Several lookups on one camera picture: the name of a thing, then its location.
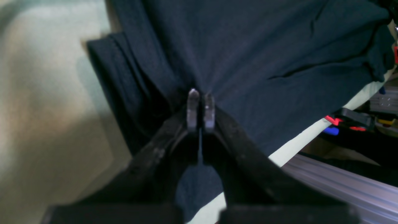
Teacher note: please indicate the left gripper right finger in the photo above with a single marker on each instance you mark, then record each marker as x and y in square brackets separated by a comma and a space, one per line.
[256, 190]

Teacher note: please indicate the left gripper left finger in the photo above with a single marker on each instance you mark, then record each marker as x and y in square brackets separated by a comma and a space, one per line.
[143, 193]

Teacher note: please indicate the dark navy T-shirt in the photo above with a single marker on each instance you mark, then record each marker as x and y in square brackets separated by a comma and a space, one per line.
[274, 66]

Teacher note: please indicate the light green table cloth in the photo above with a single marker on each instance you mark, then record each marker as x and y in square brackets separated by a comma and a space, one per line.
[60, 139]

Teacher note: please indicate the blue orange bar clamp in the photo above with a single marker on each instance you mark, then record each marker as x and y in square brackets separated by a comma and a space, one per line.
[348, 119]

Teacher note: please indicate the aluminium frame post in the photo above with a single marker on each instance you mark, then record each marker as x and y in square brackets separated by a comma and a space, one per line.
[376, 202]

